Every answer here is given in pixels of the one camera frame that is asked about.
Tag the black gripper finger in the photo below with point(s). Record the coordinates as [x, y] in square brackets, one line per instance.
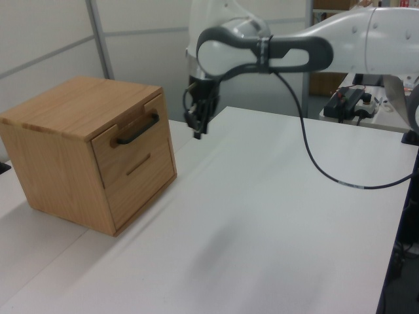
[203, 126]
[193, 117]

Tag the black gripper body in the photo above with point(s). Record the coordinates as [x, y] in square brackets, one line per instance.
[206, 93]

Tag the light wooden drawer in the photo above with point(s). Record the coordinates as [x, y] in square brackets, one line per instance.
[137, 150]

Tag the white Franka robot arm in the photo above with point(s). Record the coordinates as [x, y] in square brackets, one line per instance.
[294, 49]

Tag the light wooden cabinet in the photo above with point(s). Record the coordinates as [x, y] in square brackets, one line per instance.
[59, 131]

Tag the black power supply box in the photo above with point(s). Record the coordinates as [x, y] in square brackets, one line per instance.
[342, 101]

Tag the white emergency stop box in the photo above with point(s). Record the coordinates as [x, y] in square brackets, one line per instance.
[367, 106]

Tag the black table clamp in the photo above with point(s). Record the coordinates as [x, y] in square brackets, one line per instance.
[410, 137]
[4, 167]

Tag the grey partition post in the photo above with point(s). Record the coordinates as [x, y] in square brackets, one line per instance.
[99, 39]

